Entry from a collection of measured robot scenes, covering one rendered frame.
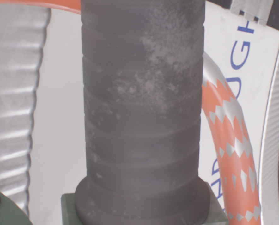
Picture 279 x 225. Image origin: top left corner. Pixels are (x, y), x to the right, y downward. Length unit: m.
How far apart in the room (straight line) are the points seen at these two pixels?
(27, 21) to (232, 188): 0.16
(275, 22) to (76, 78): 0.21
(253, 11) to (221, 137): 0.28
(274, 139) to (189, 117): 0.42
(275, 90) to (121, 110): 0.40
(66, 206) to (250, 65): 0.34
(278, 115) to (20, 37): 0.31
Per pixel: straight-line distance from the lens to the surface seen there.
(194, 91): 0.17
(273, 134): 0.59
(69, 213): 0.19
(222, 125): 0.22
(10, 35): 0.32
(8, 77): 0.33
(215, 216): 0.19
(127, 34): 0.16
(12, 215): 0.22
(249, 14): 0.48
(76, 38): 0.36
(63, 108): 0.36
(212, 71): 0.23
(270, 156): 0.60
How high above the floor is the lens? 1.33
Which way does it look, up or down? 25 degrees down
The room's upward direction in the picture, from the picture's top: 136 degrees counter-clockwise
